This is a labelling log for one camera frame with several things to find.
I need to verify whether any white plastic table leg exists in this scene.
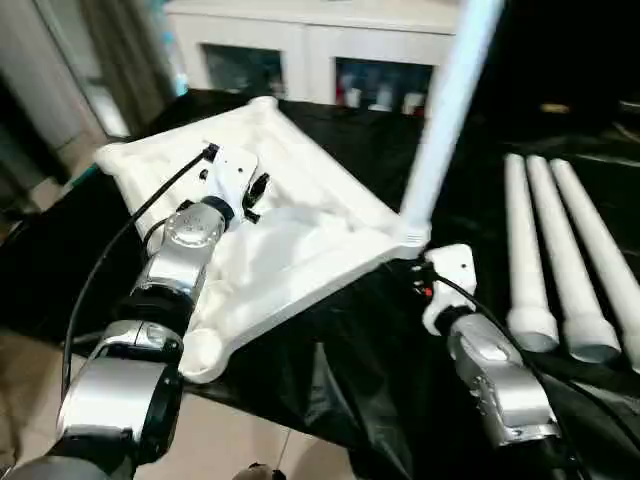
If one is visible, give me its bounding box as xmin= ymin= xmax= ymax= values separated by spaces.
xmin=525 ymin=154 xmax=622 ymax=365
xmin=397 ymin=0 xmax=506 ymax=261
xmin=548 ymin=158 xmax=640 ymax=375
xmin=503 ymin=153 xmax=560 ymax=352

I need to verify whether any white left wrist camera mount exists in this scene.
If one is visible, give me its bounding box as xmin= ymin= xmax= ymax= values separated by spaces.
xmin=206 ymin=146 xmax=260 ymax=225

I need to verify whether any black backdrop cloth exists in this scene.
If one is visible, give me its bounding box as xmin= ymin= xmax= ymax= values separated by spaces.
xmin=449 ymin=0 xmax=640 ymax=142

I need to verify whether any small brown rounded object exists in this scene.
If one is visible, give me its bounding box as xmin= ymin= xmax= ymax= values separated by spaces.
xmin=246 ymin=462 xmax=287 ymax=480

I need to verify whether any glass sliding door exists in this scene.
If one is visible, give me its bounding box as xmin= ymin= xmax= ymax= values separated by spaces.
xmin=29 ymin=0 xmax=132 ymax=152

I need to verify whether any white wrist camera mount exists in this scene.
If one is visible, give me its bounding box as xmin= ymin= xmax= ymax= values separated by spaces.
xmin=421 ymin=243 xmax=476 ymax=335
xmin=206 ymin=146 xmax=260 ymax=225

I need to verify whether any white plastic table top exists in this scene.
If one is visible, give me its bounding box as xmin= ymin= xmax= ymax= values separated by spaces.
xmin=93 ymin=96 xmax=434 ymax=385

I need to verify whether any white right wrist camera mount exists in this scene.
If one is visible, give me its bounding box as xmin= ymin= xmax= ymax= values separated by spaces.
xmin=421 ymin=243 xmax=476 ymax=335

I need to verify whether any thin black cable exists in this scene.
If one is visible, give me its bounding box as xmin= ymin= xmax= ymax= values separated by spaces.
xmin=278 ymin=428 xmax=297 ymax=472

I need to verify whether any white glass-door cabinet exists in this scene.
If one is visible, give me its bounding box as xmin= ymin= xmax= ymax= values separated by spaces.
xmin=164 ymin=0 xmax=464 ymax=120

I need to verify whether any black mat cloth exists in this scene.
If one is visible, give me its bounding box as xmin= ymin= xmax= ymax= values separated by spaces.
xmin=0 ymin=87 xmax=640 ymax=480

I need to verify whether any grey curtain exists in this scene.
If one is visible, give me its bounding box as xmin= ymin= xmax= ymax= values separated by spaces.
xmin=82 ymin=0 xmax=177 ymax=137

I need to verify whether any teal white patterned banner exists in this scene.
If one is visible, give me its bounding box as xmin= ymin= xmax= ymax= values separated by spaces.
xmin=162 ymin=14 xmax=190 ymax=97

